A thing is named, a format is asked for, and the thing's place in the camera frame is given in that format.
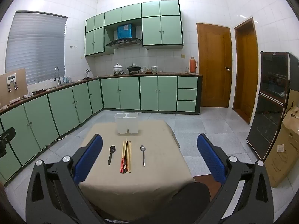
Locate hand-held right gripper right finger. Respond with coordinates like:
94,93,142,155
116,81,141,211
197,133,274,224

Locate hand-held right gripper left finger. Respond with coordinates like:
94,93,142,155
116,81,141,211
25,133,104,224

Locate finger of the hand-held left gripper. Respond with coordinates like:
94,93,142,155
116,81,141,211
0,127,16,158

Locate black spoon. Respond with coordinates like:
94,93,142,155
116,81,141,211
108,146,116,166

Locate white utensil holder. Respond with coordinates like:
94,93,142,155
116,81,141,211
114,113,140,134

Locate wooden board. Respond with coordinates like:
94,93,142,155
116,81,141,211
0,68,28,106

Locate beige tablecloth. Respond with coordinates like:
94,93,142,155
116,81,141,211
78,120,197,223

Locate green cabinet drawer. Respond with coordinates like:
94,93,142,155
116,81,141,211
178,77,198,89
178,89,198,101
177,100,197,112

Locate white clip device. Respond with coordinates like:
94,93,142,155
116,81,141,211
7,74,19,92

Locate cardboard box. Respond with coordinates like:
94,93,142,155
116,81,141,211
264,106,299,188

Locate green base cabinets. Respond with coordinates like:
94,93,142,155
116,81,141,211
0,75,202,185

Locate dark glass cabinet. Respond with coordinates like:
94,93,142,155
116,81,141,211
247,51,299,160

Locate plain wooden door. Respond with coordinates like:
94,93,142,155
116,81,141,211
233,17,259,125

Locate grey window blind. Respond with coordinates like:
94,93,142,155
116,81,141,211
5,10,68,85

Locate orange thermos flask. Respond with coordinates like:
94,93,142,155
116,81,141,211
189,56,198,74

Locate dark kitchen countertop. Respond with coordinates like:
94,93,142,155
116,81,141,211
0,72,203,115

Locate black wok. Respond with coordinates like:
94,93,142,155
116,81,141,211
127,63,142,73

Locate wooden door with handle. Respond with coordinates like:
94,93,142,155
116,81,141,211
196,23,233,108

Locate green wall cabinets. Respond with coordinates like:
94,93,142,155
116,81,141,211
84,0,184,57

